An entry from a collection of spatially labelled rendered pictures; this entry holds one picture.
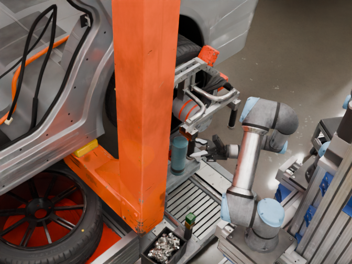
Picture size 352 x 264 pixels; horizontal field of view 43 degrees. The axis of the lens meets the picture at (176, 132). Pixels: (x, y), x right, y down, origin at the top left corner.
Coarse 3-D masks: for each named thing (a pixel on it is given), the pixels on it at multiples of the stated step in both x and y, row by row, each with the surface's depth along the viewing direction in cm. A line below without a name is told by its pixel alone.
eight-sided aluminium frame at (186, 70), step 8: (184, 64) 230; (192, 64) 235; (200, 64) 231; (176, 72) 227; (184, 72) 226; (192, 72) 231; (208, 72) 242; (216, 72) 249; (176, 80) 222; (208, 80) 257; (208, 104) 266; (176, 136) 266
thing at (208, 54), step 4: (204, 48) 236; (208, 48) 235; (212, 48) 237; (200, 52) 238; (204, 52) 236; (208, 52) 235; (212, 52) 234; (216, 52) 236; (200, 56) 238; (204, 56) 236; (208, 56) 235; (212, 56) 235; (216, 56) 238; (204, 60) 236; (208, 60) 235; (212, 60) 238; (208, 64) 237; (212, 64) 240
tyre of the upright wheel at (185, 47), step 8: (184, 40) 241; (184, 48) 231; (192, 48) 234; (200, 48) 241; (176, 56) 227; (184, 56) 231; (192, 56) 237; (176, 64) 230; (112, 80) 233; (112, 88) 234; (112, 96) 235; (112, 104) 237; (112, 112) 240; (112, 120) 247
